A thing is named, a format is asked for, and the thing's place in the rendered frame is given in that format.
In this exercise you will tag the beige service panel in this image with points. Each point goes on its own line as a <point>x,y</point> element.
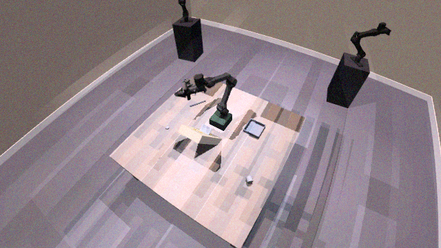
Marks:
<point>199,137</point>

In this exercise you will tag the light blue square tray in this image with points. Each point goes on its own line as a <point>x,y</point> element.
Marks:
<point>254,128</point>

